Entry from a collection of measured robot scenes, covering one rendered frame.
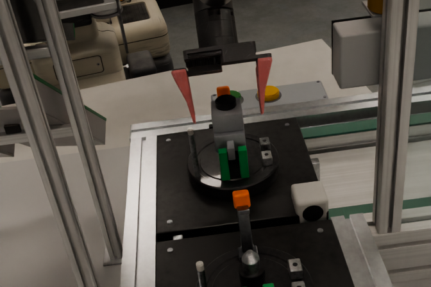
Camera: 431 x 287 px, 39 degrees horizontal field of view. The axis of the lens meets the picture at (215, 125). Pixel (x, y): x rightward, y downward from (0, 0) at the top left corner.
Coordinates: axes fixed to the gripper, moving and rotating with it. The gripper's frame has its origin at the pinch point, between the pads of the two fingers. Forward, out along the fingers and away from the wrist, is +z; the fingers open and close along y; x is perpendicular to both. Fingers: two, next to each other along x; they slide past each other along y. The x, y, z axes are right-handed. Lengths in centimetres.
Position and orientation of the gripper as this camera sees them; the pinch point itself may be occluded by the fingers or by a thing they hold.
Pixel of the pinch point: (228, 113)
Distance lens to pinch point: 86.9
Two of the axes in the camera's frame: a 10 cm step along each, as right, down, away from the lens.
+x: 0.2, 1.1, 9.9
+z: 1.3, 9.9, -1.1
